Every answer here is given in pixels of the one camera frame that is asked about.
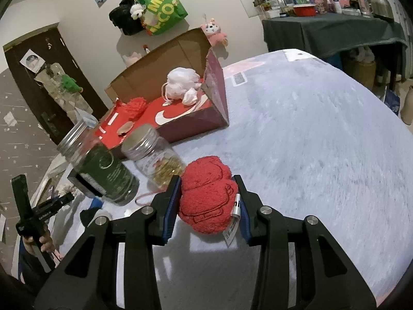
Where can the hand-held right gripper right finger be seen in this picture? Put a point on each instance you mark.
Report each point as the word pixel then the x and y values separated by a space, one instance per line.
pixel 243 219

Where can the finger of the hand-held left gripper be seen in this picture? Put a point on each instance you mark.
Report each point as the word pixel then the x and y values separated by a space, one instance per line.
pixel 53 208
pixel 22 197

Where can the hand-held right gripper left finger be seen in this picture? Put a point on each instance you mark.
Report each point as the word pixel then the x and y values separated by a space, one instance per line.
pixel 174 206

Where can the beige knitted scrunchie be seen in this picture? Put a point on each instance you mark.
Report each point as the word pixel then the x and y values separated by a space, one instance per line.
pixel 67 188

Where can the red plush toy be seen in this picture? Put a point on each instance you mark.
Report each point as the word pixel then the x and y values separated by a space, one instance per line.
pixel 206 193

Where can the blue sock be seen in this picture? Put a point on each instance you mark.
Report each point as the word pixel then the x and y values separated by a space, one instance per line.
pixel 96 202

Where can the red cardboard shoe box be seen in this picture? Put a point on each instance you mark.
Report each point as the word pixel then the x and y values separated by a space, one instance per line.
pixel 180 119

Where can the round beige powder puff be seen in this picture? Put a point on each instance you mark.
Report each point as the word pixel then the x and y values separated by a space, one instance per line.
pixel 125 128

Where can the coral bath pouf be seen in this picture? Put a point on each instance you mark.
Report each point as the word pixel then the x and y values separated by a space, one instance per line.
pixel 135 107

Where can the white tissue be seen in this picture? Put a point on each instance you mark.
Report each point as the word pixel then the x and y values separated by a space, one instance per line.
pixel 189 97

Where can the white bath pouf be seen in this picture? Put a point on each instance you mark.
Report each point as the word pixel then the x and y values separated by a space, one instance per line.
pixel 179 82

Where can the person's left forearm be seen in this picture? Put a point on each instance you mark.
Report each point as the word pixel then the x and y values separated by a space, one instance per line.
pixel 32 268

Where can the person's left hand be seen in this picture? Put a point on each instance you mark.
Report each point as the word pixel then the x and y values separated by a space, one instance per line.
pixel 46 243

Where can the glass jar with golden contents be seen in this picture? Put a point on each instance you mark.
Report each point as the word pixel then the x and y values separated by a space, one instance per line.
pixel 155 161

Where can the glass jar with green label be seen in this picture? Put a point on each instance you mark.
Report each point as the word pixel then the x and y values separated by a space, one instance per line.
pixel 106 171

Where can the clear hanging door organiser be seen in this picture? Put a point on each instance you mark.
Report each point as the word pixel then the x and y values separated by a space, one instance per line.
pixel 61 100

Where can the dark brown door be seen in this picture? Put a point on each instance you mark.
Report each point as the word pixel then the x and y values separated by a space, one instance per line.
pixel 22 87

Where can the green plush toy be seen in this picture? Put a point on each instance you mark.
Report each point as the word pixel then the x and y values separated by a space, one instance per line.
pixel 70 83

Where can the door photo print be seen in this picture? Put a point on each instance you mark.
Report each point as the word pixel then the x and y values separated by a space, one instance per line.
pixel 31 59

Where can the red tipped brush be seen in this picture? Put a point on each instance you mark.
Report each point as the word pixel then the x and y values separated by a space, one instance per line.
pixel 145 49

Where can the pink round faced plush toy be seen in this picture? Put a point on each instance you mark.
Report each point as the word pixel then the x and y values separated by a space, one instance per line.
pixel 213 32

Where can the black hanging bag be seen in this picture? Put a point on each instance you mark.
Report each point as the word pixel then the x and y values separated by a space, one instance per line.
pixel 124 17

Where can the green tote bag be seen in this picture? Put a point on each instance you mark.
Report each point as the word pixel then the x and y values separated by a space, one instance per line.
pixel 161 9

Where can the white plush bag charm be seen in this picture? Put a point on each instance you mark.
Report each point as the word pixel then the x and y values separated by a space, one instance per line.
pixel 137 10

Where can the table with green cloth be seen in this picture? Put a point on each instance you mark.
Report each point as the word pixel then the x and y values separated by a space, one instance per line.
pixel 322 35

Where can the red bowl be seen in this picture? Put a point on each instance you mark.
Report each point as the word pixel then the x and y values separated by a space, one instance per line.
pixel 304 10

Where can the row of cosmetic bottles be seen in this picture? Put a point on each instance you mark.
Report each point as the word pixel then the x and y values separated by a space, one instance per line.
pixel 326 0

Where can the steel kettle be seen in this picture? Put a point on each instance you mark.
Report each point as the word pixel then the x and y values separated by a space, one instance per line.
pixel 380 5

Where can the pink plush wall toy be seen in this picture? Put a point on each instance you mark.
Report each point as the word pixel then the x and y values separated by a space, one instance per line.
pixel 130 59

